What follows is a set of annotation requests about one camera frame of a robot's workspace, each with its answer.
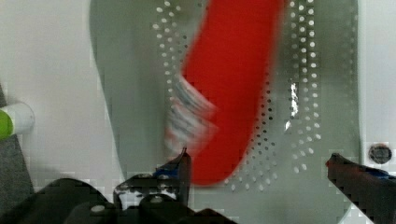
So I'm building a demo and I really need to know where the green white marker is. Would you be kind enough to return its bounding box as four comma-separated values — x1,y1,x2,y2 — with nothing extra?
0,103,35,140

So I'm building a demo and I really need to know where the green perforated strainer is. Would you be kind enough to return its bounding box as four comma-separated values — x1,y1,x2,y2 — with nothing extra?
90,0,360,224

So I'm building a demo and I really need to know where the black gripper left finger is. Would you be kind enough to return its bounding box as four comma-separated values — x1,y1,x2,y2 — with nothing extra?
113,147,191,210

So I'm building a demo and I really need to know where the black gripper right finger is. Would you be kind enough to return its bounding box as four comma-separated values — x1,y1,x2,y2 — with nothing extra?
325,153,396,224

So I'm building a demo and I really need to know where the red plush ketchup bottle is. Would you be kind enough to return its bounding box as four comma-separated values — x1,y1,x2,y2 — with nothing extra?
165,0,285,186

